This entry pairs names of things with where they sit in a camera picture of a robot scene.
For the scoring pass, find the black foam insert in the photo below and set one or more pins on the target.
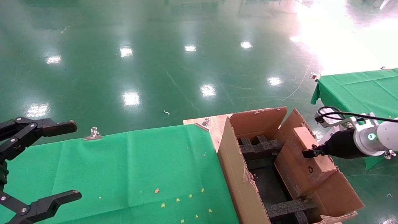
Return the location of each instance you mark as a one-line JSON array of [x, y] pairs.
[[289, 209], [261, 147]]

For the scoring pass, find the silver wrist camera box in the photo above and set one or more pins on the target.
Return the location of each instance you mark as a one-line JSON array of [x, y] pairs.
[[329, 121]]

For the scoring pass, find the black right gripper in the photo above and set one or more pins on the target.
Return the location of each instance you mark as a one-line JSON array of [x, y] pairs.
[[342, 146]]

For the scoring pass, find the large open cardboard carton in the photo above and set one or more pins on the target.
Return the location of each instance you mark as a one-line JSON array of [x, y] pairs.
[[236, 174]]

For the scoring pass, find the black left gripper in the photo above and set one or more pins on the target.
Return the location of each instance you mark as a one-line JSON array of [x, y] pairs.
[[2, 174]]

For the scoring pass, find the large green table cloth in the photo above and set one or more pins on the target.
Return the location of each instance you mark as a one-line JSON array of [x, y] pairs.
[[124, 161]]

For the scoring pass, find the silver camera mount bracket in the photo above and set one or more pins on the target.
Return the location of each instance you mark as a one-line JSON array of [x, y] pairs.
[[360, 120]]

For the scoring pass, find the small brown cardboard box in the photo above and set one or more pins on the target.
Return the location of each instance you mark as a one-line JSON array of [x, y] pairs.
[[301, 174]]

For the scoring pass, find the green cloth on side table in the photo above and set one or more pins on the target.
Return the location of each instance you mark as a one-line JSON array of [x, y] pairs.
[[357, 90]]

